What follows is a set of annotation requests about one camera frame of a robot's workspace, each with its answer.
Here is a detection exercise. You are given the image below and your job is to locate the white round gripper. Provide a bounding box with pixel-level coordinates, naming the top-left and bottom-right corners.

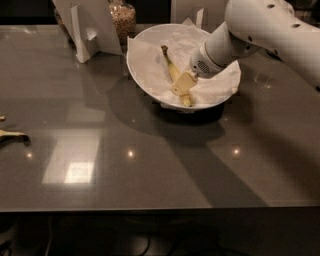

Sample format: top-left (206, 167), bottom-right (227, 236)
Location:
top-left (171, 43), bottom-right (224, 96)

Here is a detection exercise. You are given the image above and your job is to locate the yellow banana with sticker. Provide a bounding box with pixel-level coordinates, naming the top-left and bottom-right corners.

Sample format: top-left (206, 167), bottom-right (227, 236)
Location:
top-left (161, 45), bottom-right (192, 107)

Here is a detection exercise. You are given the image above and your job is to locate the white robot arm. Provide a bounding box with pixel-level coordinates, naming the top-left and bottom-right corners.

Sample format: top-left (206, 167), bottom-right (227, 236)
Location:
top-left (189, 0), bottom-right (320, 88)

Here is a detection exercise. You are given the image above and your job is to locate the white bowl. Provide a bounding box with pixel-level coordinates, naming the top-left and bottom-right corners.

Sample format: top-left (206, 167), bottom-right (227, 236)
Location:
top-left (125, 23), bottom-right (242, 113)

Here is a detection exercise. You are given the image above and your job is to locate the banana at left edge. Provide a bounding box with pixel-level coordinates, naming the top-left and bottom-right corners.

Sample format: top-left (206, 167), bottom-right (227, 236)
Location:
top-left (0, 129), bottom-right (29, 141)

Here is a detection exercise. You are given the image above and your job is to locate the white paper liner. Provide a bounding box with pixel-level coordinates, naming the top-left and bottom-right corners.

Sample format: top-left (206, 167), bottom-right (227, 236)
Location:
top-left (127, 17), bottom-right (241, 107)

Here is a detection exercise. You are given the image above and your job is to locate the right white card stand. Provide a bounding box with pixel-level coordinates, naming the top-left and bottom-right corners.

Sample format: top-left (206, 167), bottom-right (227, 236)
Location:
top-left (170, 0), bottom-right (228, 32)

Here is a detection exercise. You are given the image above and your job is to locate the left glass jar of cereal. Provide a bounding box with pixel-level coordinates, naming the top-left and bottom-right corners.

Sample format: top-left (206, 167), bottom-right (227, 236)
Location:
top-left (108, 0), bottom-right (136, 45)

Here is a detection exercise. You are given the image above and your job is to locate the left white folded card stand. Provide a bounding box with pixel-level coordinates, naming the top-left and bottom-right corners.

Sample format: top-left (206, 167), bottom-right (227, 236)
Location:
top-left (52, 0), bottom-right (122, 63)

